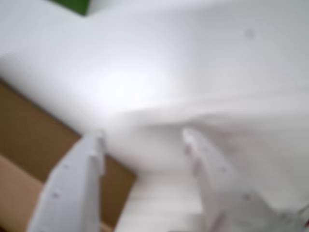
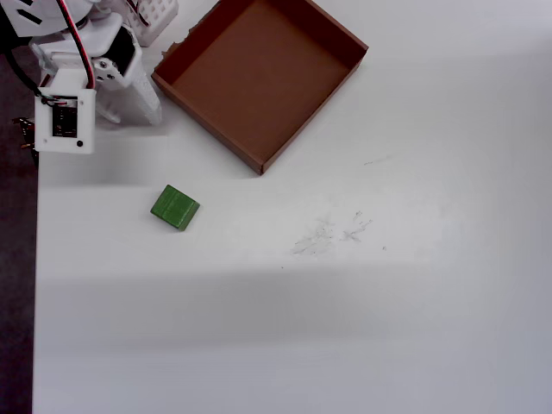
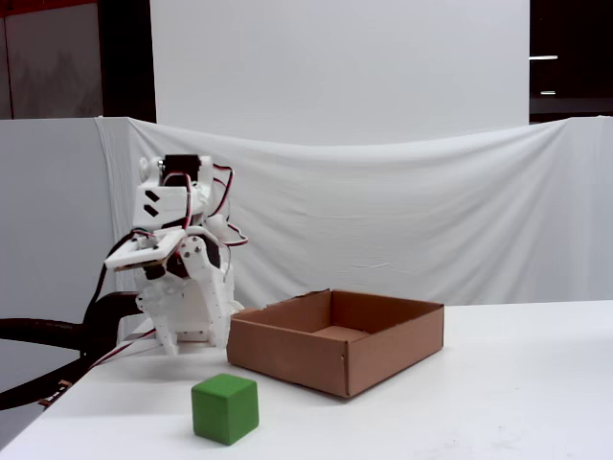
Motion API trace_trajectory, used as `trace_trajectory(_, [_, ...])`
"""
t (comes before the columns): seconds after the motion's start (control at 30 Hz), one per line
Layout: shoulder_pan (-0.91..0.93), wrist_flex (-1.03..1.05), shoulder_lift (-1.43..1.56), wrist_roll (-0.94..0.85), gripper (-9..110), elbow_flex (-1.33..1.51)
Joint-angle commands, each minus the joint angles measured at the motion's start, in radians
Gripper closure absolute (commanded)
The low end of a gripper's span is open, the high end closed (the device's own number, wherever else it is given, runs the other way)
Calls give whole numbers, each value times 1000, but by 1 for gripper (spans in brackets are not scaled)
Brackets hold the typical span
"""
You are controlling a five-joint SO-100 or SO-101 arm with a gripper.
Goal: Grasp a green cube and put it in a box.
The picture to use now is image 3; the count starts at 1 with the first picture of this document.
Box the black chair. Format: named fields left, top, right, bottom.
left=0, top=289, right=145, bottom=411

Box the green cube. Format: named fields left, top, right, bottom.
left=191, top=373, right=261, bottom=448

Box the small brown table clamp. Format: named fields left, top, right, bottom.
left=37, top=378, right=73, bottom=408

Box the red white black servo cable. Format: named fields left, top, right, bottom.
left=88, top=328, right=159, bottom=370
left=212, top=162, right=250, bottom=248
left=160, top=172, right=203, bottom=241

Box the brown cardboard box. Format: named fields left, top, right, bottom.
left=226, top=287, right=445, bottom=399

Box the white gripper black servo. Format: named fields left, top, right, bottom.
left=136, top=228, right=232, bottom=356

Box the white backdrop board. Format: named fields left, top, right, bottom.
left=149, top=0, right=532, bottom=148

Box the white wrist camera mount plate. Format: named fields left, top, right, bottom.
left=103, top=228, right=184, bottom=272

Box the brown cabinet door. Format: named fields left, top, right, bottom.
left=0, top=4, right=104, bottom=121

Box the white five-joint robot arm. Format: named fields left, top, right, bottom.
left=132, top=152, right=246, bottom=346

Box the white draped cloth sheet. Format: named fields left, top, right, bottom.
left=94, top=114, right=613, bottom=318

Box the grey partition panel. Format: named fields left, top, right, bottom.
left=0, top=117, right=119, bottom=336

